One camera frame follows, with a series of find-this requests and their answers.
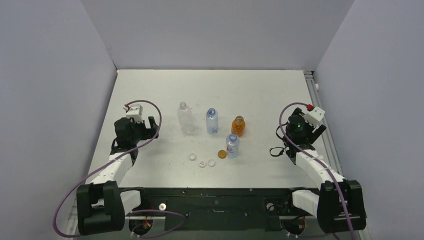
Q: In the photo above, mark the small clear water bottle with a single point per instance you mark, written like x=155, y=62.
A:
x=232, y=146

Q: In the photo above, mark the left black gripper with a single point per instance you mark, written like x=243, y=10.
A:
x=149, y=133

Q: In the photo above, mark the clear plastic bottle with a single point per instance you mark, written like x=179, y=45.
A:
x=185, y=118

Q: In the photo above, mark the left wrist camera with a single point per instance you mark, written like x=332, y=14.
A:
x=134, y=112

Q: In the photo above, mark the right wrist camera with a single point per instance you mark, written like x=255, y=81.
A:
x=313, y=115

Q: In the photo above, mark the white Ganten bottle cap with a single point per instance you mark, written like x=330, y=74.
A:
x=211, y=163

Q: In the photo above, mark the orange juice bottle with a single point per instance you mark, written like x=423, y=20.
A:
x=238, y=126

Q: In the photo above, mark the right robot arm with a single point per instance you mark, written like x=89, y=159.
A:
x=339, y=205

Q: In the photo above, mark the yellow bottle cap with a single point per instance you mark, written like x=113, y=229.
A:
x=222, y=154

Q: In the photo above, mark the white printed bottle cap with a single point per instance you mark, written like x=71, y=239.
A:
x=202, y=164

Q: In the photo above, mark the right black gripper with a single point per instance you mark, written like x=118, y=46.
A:
x=313, y=133

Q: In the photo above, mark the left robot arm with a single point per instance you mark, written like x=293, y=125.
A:
x=100, y=208

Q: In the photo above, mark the labelled clear water bottle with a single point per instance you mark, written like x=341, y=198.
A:
x=212, y=124

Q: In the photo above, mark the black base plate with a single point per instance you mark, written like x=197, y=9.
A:
x=217, y=209

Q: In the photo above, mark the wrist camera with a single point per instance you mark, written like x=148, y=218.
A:
x=313, y=115
x=134, y=112

